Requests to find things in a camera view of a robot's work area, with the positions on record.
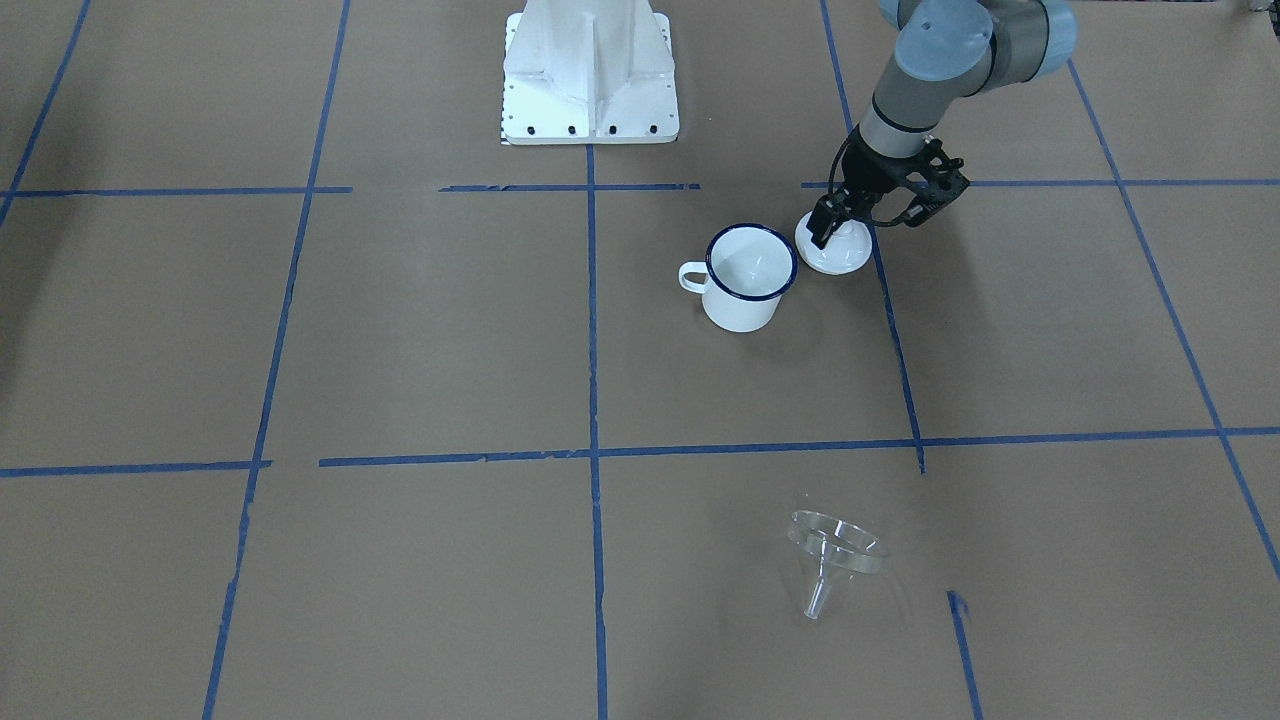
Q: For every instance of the white pedestal column base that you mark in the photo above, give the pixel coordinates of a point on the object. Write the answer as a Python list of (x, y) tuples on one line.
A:
[(577, 72)]

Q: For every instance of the white mug lid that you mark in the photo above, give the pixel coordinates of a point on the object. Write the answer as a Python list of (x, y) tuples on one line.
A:
[(847, 250)]

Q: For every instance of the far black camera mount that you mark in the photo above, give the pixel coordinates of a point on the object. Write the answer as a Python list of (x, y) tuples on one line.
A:
[(934, 178)]

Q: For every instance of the clear plastic funnel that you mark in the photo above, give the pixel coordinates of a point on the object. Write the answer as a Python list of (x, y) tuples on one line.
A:
[(840, 549)]

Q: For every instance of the white enamel mug blue rim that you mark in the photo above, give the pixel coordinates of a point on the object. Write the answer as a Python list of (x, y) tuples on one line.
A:
[(746, 270)]

